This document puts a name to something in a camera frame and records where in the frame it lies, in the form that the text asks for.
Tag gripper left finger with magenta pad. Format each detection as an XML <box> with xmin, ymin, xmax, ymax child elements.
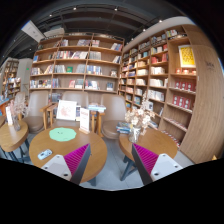
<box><xmin>42</xmin><ymin>144</ymin><xmax>91</xmax><ymax>185</ymax></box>

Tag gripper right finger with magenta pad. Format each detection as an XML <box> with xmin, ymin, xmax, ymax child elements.
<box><xmin>132</xmin><ymin>143</ymin><xmax>182</xmax><ymax>185</ymax></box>

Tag green round mouse pad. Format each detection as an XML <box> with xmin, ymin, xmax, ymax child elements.
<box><xmin>49</xmin><ymin>127</ymin><xmax>76</xmax><ymax>142</ymax></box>

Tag round wooden right table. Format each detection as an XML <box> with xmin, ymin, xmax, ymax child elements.
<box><xmin>119</xmin><ymin>128</ymin><xmax>177</xmax><ymax>160</ymax></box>

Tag round wooden table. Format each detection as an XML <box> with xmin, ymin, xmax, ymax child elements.
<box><xmin>0</xmin><ymin>120</ymin><xmax>29</xmax><ymax>152</ymax></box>
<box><xmin>119</xmin><ymin>128</ymin><xmax>177</xmax><ymax>160</ymax></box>
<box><xmin>29</xmin><ymin>126</ymin><xmax>107</xmax><ymax>186</ymax></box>

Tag round wooden centre table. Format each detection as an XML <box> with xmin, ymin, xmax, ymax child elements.
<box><xmin>29</xmin><ymin>126</ymin><xmax>107</xmax><ymax>186</ymax></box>

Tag white standing menu sign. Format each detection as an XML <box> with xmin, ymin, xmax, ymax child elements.
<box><xmin>80</xmin><ymin>108</ymin><xmax>90</xmax><ymax>133</ymax></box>

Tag stack of books right table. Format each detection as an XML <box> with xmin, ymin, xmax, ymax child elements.
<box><xmin>116</xmin><ymin>122</ymin><xmax>131</xmax><ymax>134</ymax></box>

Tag glass vase dried flowers right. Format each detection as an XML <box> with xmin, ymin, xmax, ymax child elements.
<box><xmin>125</xmin><ymin>93</ymin><xmax>155</xmax><ymax>143</ymax></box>

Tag glass vase dried flowers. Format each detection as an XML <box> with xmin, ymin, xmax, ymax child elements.
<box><xmin>10</xmin><ymin>96</ymin><xmax>28</xmax><ymax>131</ymax></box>
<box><xmin>125</xmin><ymin>93</ymin><xmax>155</xmax><ymax>143</ymax></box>

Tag white red picture board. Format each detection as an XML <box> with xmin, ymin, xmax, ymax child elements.
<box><xmin>56</xmin><ymin>100</ymin><xmax>77</xmax><ymax>121</ymax></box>

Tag stack of books on chair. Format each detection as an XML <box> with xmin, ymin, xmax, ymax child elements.
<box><xmin>88</xmin><ymin>104</ymin><xmax>106</xmax><ymax>112</ymax></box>

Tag beige armchair left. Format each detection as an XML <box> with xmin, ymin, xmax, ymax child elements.
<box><xmin>23</xmin><ymin>90</ymin><xmax>48</xmax><ymax>133</ymax></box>

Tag beige armchair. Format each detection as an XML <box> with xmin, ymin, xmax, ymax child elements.
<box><xmin>23</xmin><ymin>90</ymin><xmax>48</xmax><ymax>133</ymax></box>
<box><xmin>99</xmin><ymin>94</ymin><xmax>126</xmax><ymax>139</ymax></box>
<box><xmin>53</xmin><ymin>91</ymin><xmax>89</xmax><ymax>127</ymax></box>

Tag round wooden left table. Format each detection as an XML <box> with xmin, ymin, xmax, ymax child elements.
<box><xmin>0</xmin><ymin>120</ymin><xmax>29</xmax><ymax>152</ymax></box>

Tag beige armchair middle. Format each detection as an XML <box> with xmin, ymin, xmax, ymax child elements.
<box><xmin>53</xmin><ymin>91</ymin><xmax>89</xmax><ymax>127</ymax></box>

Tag beige armchair right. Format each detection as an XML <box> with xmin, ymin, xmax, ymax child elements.
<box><xmin>99</xmin><ymin>94</ymin><xmax>126</xmax><ymax>139</ymax></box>

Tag glass vase dried flowers left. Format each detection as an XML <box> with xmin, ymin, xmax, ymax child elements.
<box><xmin>10</xmin><ymin>96</ymin><xmax>28</xmax><ymax>131</ymax></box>

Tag small white sign left table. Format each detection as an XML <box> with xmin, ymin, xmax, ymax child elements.
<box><xmin>6</xmin><ymin>106</ymin><xmax>13</xmax><ymax>126</ymax></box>

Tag distant wooden bookshelf left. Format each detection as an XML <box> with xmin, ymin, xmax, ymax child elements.
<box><xmin>2</xmin><ymin>58</ymin><xmax>21</xmax><ymax>99</ymax></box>

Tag large wooden bookshelf back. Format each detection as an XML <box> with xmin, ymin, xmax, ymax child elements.
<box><xmin>29</xmin><ymin>32</ymin><xmax>124</xmax><ymax>102</ymax></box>

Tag yellow poster on shelf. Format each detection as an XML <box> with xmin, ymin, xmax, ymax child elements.
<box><xmin>178</xmin><ymin>45</ymin><xmax>196</xmax><ymax>68</ymax></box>

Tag wooden bookshelf right wall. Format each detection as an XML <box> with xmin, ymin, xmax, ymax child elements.
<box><xmin>119</xmin><ymin>24</ymin><xmax>224</xmax><ymax>163</ymax></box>

